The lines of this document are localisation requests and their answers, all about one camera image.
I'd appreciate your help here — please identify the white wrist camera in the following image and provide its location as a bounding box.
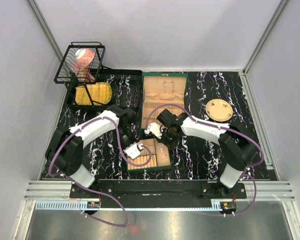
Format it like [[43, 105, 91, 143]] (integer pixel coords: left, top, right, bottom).
[[123, 142, 144, 160], [144, 122, 163, 139]]

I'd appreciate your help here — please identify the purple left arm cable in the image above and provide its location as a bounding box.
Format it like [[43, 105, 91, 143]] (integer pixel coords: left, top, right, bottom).
[[47, 117, 152, 228]]

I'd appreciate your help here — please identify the black wire dish rack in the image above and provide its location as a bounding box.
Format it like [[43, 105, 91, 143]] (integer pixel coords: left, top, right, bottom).
[[54, 41, 143, 111]]

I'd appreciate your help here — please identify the green jewelry box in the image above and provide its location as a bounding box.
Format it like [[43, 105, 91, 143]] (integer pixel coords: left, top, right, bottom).
[[141, 72, 189, 129]]

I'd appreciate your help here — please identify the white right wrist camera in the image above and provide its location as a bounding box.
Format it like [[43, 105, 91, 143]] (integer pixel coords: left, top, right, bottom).
[[144, 122, 163, 139]]

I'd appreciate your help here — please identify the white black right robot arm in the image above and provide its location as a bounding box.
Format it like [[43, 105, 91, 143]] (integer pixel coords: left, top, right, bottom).
[[156, 109, 260, 199]]

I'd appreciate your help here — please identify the yellow woven tray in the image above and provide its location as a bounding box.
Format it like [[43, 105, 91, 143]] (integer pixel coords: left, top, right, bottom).
[[75, 82, 112, 106]]

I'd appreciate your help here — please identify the red patterned cup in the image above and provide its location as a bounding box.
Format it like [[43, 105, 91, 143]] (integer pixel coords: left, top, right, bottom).
[[73, 48, 96, 83]]

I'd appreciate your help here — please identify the green jewelry tray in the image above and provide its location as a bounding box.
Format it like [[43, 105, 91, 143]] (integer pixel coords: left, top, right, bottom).
[[127, 138, 171, 172]]

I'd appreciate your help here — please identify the black marble pattern mat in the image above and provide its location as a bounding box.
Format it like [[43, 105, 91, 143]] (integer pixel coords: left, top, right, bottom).
[[56, 71, 279, 181]]

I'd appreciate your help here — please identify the cream round plate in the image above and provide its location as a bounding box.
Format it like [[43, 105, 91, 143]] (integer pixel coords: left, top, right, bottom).
[[205, 98, 233, 122]]

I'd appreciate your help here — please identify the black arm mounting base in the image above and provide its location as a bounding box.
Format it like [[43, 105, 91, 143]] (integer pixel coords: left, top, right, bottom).
[[69, 179, 247, 210]]

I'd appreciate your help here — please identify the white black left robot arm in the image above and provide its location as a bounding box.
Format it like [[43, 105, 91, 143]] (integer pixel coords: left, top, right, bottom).
[[45, 105, 137, 198]]

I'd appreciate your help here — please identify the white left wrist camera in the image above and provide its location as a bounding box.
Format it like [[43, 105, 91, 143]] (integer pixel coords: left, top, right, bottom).
[[123, 142, 144, 160]]

